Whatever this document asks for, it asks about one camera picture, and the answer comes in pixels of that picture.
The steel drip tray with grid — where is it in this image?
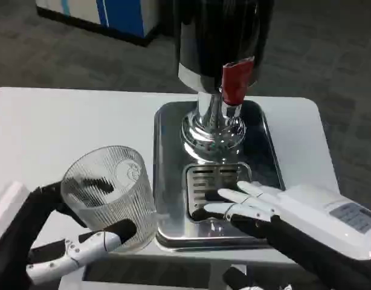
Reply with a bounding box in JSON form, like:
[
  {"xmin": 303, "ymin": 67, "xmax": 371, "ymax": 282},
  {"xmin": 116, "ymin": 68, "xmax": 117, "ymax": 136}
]
[{"xmin": 182, "ymin": 163, "xmax": 253, "ymax": 224}]

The large steel tray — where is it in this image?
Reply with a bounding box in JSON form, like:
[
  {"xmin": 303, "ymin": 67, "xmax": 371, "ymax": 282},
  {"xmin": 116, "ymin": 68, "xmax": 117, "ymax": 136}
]
[{"xmin": 153, "ymin": 98, "xmax": 286, "ymax": 253}]

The blue and white cabinet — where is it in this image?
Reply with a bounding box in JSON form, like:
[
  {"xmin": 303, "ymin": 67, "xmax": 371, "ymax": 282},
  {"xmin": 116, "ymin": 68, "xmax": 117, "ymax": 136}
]
[{"xmin": 36, "ymin": 0, "xmax": 162, "ymax": 47}]

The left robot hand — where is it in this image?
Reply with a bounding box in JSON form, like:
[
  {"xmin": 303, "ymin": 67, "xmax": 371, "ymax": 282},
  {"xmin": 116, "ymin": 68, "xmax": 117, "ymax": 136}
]
[{"xmin": 0, "ymin": 180, "xmax": 137, "ymax": 290}]

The red tap handle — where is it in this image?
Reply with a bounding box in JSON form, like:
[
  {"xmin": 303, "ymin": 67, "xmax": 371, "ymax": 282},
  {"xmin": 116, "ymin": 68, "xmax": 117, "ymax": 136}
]
[{"xmin": 220, "ymin": 56, "xmax": 255, "ymax": 106}]

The clear ribbed glass cup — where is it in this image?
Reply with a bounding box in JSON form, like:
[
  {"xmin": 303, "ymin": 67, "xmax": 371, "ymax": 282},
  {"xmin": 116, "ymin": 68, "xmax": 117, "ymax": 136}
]
[{"xmin": 60, "ymin": 145, "xmax": 158, "ymax": 253}]

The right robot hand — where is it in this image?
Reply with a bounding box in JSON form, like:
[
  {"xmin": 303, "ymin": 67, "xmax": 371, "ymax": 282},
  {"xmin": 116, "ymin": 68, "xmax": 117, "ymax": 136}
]
[{"xmin": 193, "ymin": 181, "xmax": 371, "ymax": 290}]

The black drink dispenser chrome stand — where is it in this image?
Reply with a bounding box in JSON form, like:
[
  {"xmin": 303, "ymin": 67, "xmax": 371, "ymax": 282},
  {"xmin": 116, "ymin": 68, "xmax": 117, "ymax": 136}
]
[{"xmin": 176, "ymin": 0, "xmax": 276, "ymax": 166}]

